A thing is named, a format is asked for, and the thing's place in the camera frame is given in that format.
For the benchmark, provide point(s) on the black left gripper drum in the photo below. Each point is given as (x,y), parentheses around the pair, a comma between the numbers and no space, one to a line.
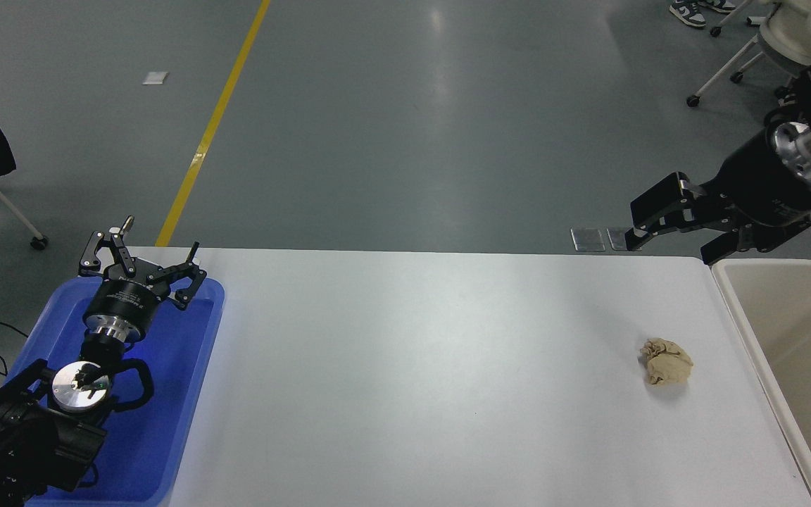
(122,301)

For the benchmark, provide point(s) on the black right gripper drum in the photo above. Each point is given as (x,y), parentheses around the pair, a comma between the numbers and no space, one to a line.
(764,183)

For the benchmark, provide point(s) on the tan paper ball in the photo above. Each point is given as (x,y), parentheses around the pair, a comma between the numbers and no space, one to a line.
(666,362)

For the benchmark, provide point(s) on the metal floor plate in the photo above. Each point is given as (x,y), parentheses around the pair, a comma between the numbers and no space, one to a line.
(587,239)
(617,238)

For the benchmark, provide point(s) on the person's foot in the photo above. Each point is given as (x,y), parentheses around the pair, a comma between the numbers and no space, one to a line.
(719,4)
(687,13)
(784,93)

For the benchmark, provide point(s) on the blue plastic tray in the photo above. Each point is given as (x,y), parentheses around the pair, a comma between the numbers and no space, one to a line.
(166,394)

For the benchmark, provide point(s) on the large pale bin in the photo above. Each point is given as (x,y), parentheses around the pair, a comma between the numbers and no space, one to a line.
(800,338)

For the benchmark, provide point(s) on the grey chair with casters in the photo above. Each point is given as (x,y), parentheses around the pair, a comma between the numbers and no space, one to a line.
(8,204)

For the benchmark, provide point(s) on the white wheeled chair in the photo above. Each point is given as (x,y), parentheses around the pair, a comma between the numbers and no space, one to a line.
(789,35)

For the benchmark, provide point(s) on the white chair leg with caster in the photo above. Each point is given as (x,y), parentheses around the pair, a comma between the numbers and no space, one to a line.
(733,15)

